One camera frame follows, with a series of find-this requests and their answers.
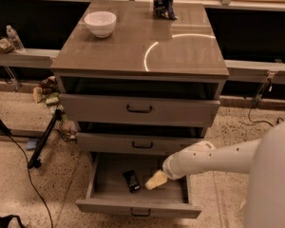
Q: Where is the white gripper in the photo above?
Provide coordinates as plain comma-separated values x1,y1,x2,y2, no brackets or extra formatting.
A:
144,140,217,191

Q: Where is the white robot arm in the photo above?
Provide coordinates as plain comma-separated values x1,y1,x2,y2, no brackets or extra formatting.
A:
145,122,285,228

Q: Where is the bottom grey open drawer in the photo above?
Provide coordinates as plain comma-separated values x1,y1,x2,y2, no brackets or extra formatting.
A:
76,153,201,219

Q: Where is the middle grey drawer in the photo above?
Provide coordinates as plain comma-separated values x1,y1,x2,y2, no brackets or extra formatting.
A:
77,132,200,156

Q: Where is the grey drawer cabinet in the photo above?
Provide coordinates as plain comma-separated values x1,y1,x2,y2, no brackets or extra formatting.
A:
49,0,230,159

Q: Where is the top grey drawer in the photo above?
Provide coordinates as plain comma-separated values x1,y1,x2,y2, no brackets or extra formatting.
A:
60,94,220,127

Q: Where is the black power adapter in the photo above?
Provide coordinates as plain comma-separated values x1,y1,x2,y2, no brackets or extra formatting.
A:
276,117,284,124

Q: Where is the pile of snack packages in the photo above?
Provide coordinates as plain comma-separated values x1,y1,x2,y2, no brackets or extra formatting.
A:
32,76,77,143

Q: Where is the white ceramic bowl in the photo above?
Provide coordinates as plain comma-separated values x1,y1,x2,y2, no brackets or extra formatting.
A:
84,11,117,38

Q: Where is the clear plastic water bottle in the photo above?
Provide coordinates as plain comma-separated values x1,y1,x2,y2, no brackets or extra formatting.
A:
6,25,25,53

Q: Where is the small basket with items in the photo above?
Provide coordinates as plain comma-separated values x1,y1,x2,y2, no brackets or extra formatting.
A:
0,37,13,54

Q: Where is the black floor cable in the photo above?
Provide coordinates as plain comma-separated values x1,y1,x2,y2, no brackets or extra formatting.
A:
6,133,55,228

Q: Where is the black strap bottom left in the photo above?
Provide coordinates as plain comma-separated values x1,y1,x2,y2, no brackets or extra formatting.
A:
0,212,27,228

